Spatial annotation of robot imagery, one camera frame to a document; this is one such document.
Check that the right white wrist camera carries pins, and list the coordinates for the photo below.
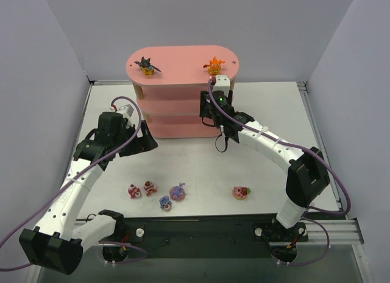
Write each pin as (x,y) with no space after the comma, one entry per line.
(220,83)

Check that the purple bunny donut toy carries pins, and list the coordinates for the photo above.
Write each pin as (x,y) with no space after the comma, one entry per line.
(177,193)

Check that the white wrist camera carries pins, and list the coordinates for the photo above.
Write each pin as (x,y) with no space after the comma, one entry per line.
(220,83)
(126,111)

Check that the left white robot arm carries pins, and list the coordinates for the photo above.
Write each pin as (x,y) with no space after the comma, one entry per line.
(54,243)

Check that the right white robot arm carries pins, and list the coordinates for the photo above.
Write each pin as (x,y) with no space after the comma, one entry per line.
(307,176)

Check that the strawberry cake bear toy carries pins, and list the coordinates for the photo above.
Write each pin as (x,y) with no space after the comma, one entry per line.
(149,188)

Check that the pink three-tier shelf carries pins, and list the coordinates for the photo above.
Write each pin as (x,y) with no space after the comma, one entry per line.
(170,100)

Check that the small purple bunny toy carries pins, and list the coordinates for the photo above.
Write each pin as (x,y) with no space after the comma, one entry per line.
(165,203)

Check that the red white cake toy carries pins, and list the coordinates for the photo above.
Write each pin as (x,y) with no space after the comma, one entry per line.
(134,192)

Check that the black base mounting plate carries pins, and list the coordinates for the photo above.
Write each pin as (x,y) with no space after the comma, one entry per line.
(243,236)

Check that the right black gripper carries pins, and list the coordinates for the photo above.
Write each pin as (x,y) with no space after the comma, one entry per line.
(206,103)

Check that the black bat creature toy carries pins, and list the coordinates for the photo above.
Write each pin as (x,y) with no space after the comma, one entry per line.
(147,68)

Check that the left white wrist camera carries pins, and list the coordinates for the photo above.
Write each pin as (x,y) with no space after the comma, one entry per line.
(126,111)

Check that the pink bear strawberry donut toy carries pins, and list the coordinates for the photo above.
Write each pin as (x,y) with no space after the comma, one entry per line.
(241,193)

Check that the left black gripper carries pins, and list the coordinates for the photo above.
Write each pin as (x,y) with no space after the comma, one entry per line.
(141,137)

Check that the orange spiky creature toy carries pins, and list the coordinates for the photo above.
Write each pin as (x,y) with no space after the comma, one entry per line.
(214,66)

